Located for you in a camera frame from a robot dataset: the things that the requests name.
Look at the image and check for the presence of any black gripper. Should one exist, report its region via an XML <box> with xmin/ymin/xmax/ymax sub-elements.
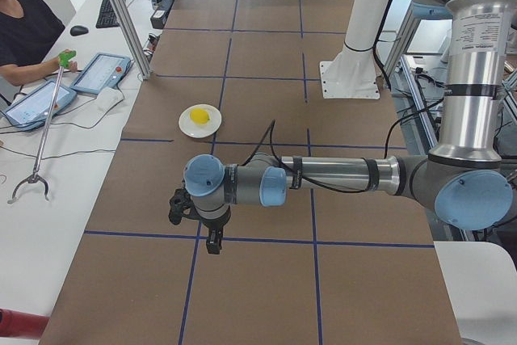
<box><xmin>200</xmin><ymin>215</ymin><xmax>231</xmax><ymax>255</ymax></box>

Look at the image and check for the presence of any yellow lemon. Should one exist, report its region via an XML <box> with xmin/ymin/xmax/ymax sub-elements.
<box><xmin>189</xmin><ymin>108</ymin><xmax>210</xmax><ymax>125</ymax></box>

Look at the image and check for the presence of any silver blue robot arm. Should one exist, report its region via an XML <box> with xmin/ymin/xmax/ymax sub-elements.
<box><xmin>169</xmin><ymin>0</ymin><xmax>516</xmax><ymax>254</ymax></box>

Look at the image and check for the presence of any white plate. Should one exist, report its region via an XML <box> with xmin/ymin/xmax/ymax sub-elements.
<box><xmin>179</xmin><ymin>104</ymin><xmax>222</xmax><ymax>138</ymax></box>

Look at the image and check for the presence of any brown paper table cover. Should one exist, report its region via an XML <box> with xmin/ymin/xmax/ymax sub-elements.
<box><xmin>42</xmin><ymin>0</ymin><xmax>460</xmax><ymax>344</ymax></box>

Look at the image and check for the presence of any white folded cloth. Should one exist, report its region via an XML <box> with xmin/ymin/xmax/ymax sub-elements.
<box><xmin>95</xmin><ymin>87</ymin><xmax>124</xmax><ymax>112</ymax></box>

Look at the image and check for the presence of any far blue teach pendant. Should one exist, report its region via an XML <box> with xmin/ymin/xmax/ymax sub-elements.
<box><xmin>70</xmin><ymin>53</ymin><xmax>131</xmax><ymax>95</ymax></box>

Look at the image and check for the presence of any blue teach pendant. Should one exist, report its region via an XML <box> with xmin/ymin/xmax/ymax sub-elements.
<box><xmin>2</xmin><ymin>80</ymin><xmax>77</xmax><ymax>131</ymax></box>
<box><xmin>70</xmin><ymin>53</ymin><xmax>131</xmax><ymax>95</ymax></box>

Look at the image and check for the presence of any red cylinder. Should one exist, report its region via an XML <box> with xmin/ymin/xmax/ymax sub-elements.
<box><xmin>0</xmin><ymin>309</ymin><xmax>49</xmax><ymax>340</ymax></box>

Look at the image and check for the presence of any near blue teach pendant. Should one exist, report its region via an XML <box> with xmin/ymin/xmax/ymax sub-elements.
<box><xmin>2</xmin><ymin>80</ymin><xmax>77</xmax><ymax>131</ymax></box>

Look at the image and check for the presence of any black keyboard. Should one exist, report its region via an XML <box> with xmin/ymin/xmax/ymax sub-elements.
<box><xmin>95</xmin><ymin>0</ymin><xmax>119</xmax><ymax>29</ymax></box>

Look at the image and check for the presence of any black computer mouse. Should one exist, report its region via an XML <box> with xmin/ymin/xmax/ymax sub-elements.
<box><xmin>69</xmin><ymin>25</ymin><xmax>89</xmax><ymax>36</ymax></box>

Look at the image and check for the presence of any white side table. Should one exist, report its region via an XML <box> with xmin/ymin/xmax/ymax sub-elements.
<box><xmin>434</xmin><ymin>241</ymin><xmax>516</xmax><ymax>344</ymax></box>

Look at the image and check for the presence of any person in black shirt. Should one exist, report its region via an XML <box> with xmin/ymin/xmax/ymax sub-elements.
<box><xmin>1</xmin><ymin>0</ymin><xmax>65</xmax><ymax>86</ymax></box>

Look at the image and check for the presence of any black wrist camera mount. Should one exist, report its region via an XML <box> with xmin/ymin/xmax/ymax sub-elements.
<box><xmin>168</xmin><ymin>187</ymin><xmax>199</xmax><ymax>225</ymax></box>

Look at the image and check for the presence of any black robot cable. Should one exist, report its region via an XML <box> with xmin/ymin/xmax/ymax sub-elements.
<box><xmin>242</xmin><ymin>118</ymin><xmax>380</xmax><ymax>193</ymax></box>

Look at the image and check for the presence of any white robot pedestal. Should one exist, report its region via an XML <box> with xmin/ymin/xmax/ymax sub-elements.
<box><xmin>320</xmin><ymin>0</ymin><xmax>390</xmax><ymax>99</ymax></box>

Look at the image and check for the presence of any green handled reacher grabber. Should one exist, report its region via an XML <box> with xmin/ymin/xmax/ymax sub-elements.
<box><xmin>6</xmin><ymin>49</ymin><xmax>78</xmax><ymax>205</ymax></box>

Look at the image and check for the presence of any aluminium frame post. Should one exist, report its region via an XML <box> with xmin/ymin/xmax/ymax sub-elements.
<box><xmin>109</xmin><ymin>0</ymin><xmax>151</xmax><ymax>80</ymax></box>

